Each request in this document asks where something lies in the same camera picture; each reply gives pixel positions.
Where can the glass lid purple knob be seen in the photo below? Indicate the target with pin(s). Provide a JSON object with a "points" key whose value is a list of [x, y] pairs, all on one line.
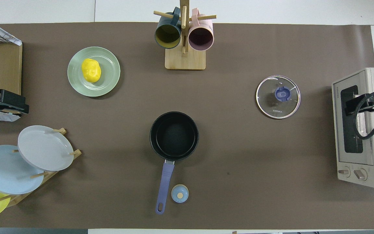
{"points": [[281, 94]]}

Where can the yellow potato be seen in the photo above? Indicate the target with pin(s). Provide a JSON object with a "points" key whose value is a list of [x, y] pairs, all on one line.
{"points": [[91, 70]]}

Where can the grey plate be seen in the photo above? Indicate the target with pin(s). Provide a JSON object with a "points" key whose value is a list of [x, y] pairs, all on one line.
{"points": [[44, 148]]}

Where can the light blue plate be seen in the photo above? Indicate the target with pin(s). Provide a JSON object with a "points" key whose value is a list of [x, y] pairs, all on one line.
{"points": [[5, 172]]}

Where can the pale green plate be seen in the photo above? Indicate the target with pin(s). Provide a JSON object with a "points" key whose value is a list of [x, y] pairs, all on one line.
{"points": [[109, 74]]}

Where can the wooden plate rack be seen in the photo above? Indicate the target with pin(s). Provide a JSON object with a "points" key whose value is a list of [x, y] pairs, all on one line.
{"points": [[17, 199]]}

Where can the beige toaster oven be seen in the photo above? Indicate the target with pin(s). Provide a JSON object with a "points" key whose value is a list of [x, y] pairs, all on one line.
{"points": [[373, 78]]}

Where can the white crumpled cloth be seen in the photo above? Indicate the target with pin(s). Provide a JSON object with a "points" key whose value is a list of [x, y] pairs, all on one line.
{"points": [[11, 39]]}

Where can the brown table mat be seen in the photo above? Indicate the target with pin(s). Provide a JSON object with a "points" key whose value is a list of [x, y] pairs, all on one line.
{"points": [[255, 162]]}

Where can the dark teal mug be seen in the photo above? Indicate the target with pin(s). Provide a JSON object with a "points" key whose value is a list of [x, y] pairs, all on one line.
{"points": [[167, 34]]}

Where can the pink ribbed mug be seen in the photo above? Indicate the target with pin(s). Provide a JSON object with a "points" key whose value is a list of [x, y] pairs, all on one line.
{"points": [[201, 38]]}

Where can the wooden mug tree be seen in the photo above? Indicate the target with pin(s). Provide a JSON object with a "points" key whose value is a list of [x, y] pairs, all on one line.
{"points": [[185, 61]]}

